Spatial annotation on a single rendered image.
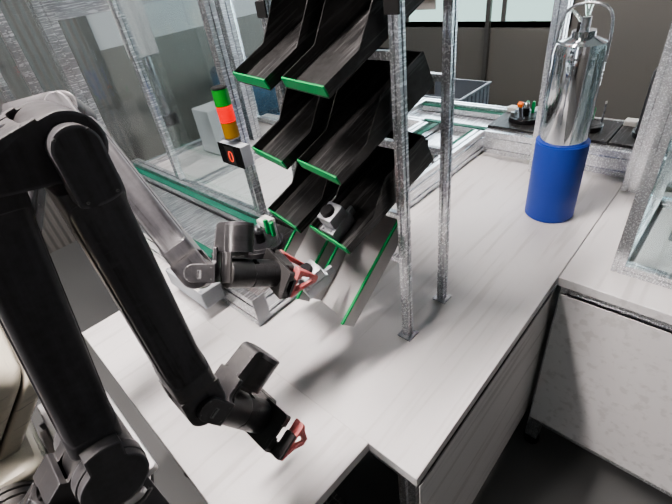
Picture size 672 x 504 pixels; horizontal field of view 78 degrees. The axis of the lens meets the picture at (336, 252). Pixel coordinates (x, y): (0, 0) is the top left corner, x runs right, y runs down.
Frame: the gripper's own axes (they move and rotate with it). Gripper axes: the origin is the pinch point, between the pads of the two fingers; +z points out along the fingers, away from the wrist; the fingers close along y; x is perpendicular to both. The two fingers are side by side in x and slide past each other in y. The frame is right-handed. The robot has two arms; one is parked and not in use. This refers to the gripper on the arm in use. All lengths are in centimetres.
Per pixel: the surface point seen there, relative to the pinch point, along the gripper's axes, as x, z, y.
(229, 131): -13, 4, 62
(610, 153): -52, 125, 3
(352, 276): 1.0, 13.9, 0.0
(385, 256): -8.4, 14.3, -6.4
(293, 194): -10.3, 4.7, 20.8
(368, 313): 15.2, 29.5, 2.5
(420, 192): -13, 76, 39
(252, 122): -1, 65, 161
